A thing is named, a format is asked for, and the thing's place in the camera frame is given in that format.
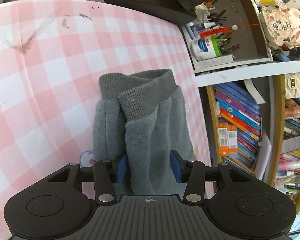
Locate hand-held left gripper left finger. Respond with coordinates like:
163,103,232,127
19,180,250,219
47,154,130,205

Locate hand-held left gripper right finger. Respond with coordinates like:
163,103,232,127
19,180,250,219
169,149,243,203

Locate grey pants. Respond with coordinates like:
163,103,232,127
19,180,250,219
92,69,198,196

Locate small orange box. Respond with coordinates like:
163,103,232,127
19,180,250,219
227,125,238,148

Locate row of colourful books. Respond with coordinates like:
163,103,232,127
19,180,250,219
214,83,263,174

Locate white desk lamp bar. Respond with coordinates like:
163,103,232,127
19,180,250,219
255,130,273,178

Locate white and wood bookshelf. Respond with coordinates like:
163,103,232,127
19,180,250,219
181,0,300,233

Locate pink checked cartoon table mat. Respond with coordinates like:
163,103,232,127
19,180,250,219
0,0,213,240

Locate white tub with green rim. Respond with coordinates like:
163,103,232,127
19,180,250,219
191,35,223,61

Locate red tassel ornament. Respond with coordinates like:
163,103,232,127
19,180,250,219
199,23,262,38

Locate white quilted handbag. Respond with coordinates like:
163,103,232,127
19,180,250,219
284,72,300,98

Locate bunch of pens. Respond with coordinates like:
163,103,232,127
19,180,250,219
205,0,241,53

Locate crumpled white tissue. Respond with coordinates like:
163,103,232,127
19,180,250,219
194,3,211,19

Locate black box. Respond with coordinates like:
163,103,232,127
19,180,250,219
101,0,198,26

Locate cartoon figure plaque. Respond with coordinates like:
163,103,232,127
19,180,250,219
261,2,300,47

